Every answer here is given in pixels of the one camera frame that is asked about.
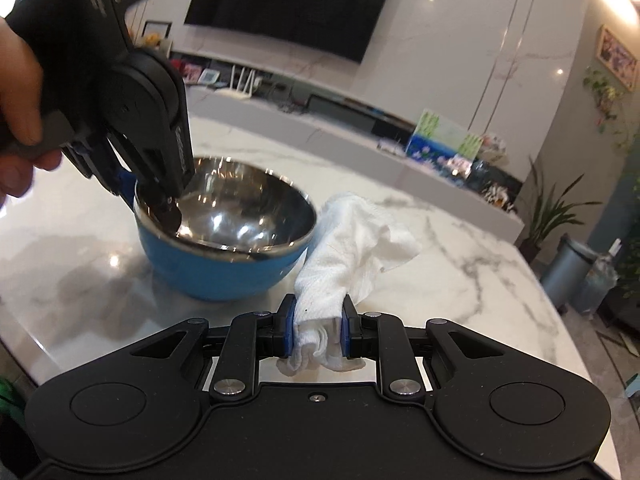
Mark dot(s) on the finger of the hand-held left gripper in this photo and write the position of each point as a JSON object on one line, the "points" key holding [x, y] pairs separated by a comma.
{"points": [[107, 165], [175, 165]]}

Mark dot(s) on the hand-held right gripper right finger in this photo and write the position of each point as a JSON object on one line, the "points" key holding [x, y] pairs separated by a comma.
{"points": [[346, 330]]}

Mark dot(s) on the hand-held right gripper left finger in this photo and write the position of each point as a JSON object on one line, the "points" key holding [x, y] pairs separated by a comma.
{"points": [[286, 327]]}

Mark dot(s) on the white cloth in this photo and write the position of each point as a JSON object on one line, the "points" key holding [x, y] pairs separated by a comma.
{"points": [[340, 245]]}

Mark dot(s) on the blue steel bowl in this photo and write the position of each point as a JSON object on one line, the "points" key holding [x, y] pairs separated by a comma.
{"points": [[215, 275]]}

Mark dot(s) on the person's left hand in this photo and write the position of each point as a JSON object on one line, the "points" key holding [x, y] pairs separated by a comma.
{"points": [[17, 85]]}

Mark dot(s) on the black framed picture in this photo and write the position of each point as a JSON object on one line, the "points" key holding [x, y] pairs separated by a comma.
{"points": [[156, 35]]}

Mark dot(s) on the white router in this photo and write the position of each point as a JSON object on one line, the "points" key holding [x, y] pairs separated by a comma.
{"points": [[243, 82]]}

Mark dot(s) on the white marble media console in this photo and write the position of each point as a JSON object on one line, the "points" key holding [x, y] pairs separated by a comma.
{"points": [[350, 157]]}

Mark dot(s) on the black soundbar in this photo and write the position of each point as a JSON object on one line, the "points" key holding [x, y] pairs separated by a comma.
{"points": [[340, 110]]}

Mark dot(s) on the black television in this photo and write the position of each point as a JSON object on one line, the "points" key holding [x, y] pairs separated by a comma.
{"points": [[290, 5]]}

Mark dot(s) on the colourful flower painting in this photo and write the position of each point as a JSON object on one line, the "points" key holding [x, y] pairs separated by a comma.
{"points": [[440, 142]]}

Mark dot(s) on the silver trash can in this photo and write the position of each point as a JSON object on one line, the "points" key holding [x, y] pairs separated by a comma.
{"points": [[565, 270]]}

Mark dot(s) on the green potted plant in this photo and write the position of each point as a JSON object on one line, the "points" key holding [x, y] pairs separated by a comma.
{"points": [[547, 210]]}

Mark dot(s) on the pile of snack packets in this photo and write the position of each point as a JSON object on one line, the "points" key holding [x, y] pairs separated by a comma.
{"points": [[492, 146]]}

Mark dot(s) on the grey bin with plastic bag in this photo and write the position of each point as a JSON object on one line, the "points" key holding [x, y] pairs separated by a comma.
{"points": [[597, 285]]}

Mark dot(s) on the hanging vine plant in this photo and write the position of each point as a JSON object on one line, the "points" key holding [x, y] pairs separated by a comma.
{"points": [[607, 100]]}

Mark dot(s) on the framed wall picture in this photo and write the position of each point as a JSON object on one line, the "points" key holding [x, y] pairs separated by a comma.
{"points": [[616, 57]]}

